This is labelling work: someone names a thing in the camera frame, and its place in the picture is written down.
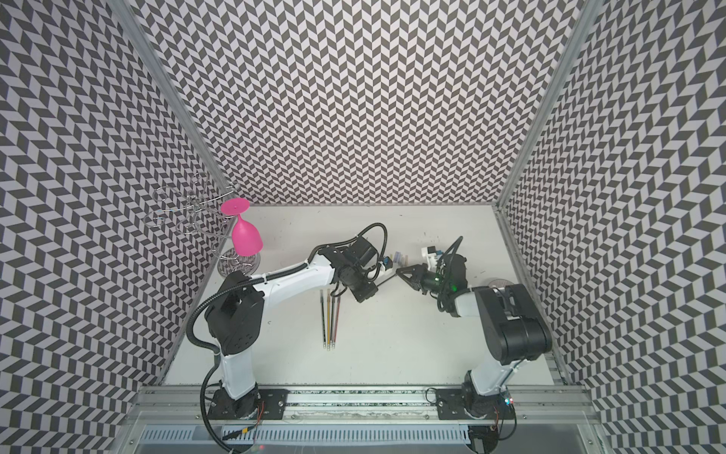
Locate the black pencil purple cap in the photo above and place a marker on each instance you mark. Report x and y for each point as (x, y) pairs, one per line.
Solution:
(332, 309)

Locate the clear pink glass dish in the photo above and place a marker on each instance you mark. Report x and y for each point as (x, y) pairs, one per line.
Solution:
(500, 283)

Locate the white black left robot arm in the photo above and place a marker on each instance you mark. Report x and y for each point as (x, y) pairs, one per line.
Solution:
(229, 322)

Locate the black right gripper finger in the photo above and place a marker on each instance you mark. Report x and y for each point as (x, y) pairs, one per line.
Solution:
(412, 279)
(414, 268)

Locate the wire glass rack stand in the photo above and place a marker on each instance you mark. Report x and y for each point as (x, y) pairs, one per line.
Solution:
(195, 212)

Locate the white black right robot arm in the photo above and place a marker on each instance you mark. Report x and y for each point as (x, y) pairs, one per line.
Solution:
(514, 329)

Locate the aluminium corner post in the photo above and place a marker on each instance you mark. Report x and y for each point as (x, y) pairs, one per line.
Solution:
(573, 46)
(124, 14)

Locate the aluminium corner post left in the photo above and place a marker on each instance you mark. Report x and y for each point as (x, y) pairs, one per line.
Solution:
(124, 14)

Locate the aluminium corner post right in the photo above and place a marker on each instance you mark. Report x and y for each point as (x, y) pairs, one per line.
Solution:
(573, 46)

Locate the pink plastic wine glass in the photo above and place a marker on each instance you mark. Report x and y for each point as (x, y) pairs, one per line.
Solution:
(246, 238)

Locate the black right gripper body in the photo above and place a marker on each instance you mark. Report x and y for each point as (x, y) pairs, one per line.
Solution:
(431, 281)

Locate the dark blue pencil purple cap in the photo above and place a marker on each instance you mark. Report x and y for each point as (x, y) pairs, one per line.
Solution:
(385, 278)

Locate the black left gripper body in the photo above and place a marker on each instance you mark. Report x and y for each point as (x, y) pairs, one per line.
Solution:
(360, 286)

